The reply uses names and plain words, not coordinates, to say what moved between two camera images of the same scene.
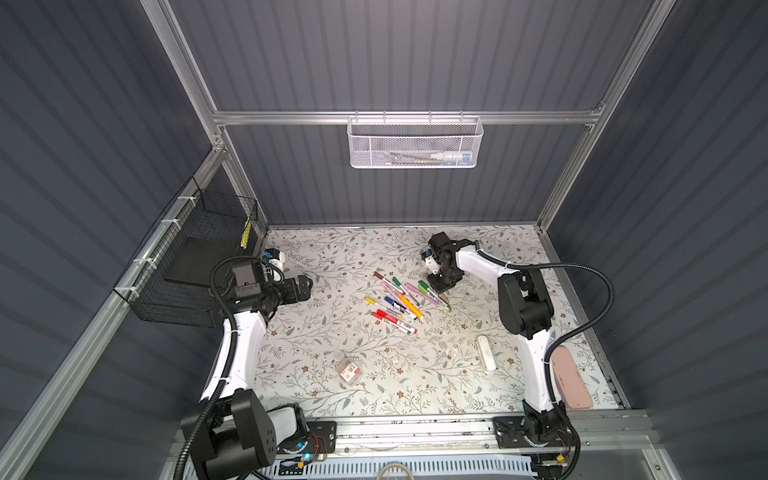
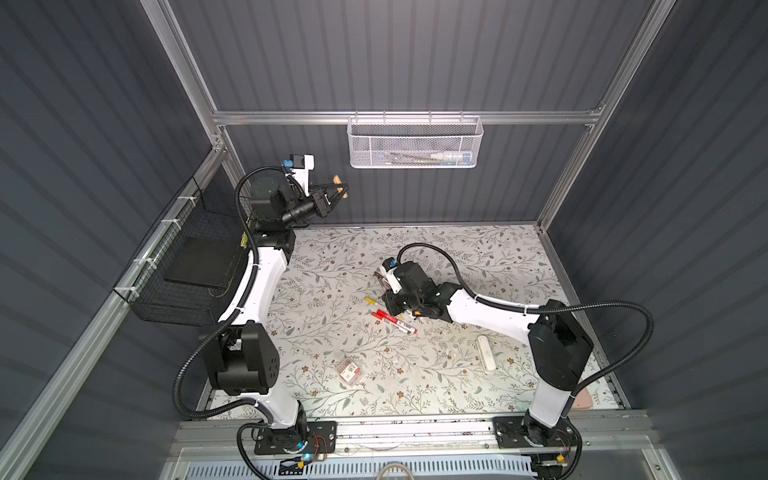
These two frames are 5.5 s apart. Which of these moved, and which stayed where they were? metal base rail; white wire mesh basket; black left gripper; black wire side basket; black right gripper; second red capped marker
Moved: black right gripper; black left gripper
Stayed: metal base rail; white wire mesh basket; second red capped marker; black wire side basket
